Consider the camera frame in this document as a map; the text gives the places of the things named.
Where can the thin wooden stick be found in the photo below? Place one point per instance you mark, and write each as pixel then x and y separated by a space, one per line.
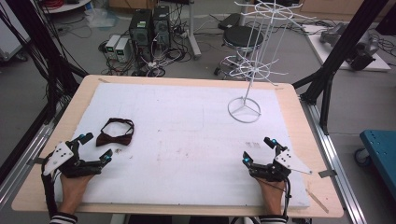
pixel 317 201

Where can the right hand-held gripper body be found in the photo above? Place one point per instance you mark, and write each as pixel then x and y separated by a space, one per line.
pixel 288 160

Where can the aluminium rail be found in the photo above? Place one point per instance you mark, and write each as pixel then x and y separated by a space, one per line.
pixel 336 174
pixel 21 168

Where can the person's left striped sleeve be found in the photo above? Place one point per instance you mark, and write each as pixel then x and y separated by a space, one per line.
pixel 63 218

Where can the person's left hand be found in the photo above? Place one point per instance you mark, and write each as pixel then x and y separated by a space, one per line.
pixel 73 191

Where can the white floor platform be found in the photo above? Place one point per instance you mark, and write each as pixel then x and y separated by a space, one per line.
pixel 317 46

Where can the person's striped sleeve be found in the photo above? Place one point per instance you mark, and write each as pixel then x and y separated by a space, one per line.
pixel 63 218
pixel 273 220

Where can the black machine part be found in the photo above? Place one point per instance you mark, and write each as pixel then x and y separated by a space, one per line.
pixel 362 56

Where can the round white table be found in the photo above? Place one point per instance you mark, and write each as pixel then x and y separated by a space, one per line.
pixel 67 5

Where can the blue cart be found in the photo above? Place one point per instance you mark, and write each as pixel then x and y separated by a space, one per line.
pixel 381 155

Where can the person's right hand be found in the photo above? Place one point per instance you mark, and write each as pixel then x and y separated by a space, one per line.
pixel 274 196

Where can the large black computer tower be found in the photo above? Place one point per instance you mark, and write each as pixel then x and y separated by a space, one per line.
pixel 141 34

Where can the black metal frame post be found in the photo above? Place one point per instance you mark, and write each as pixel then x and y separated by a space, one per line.
pixel 37 46
pixel 339 53

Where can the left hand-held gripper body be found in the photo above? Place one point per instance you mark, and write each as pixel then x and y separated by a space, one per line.
pixel 63 155

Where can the white foam mat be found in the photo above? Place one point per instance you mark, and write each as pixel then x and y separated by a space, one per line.
pixel 186 149

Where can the white power supply unit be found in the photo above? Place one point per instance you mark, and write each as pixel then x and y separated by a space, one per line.
pixel 122 49
pixel 112 45

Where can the slim black computer tower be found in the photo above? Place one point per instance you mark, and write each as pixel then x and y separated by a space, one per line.
pixel 162 26

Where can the clear plastic bag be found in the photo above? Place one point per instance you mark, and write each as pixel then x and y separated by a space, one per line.
pixel 101 19

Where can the black round stool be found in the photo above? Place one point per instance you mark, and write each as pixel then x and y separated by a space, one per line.
pixel 243 37

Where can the flat black case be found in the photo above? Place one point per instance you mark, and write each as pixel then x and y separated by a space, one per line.
pixel 229 21

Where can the person's right striped sleeve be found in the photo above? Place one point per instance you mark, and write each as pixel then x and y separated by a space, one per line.
pixel 273 220

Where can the dark brown bow tie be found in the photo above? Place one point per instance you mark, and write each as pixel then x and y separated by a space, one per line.
pixel 113 139

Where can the grey machine part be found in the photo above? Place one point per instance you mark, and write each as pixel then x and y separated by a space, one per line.
pixel 333 34

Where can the grey metal stand leg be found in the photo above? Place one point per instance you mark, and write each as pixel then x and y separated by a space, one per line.
pixel 193 34

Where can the grey tape strip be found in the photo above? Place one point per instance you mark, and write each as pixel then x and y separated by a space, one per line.
pixel 36 161
pixel 327 173

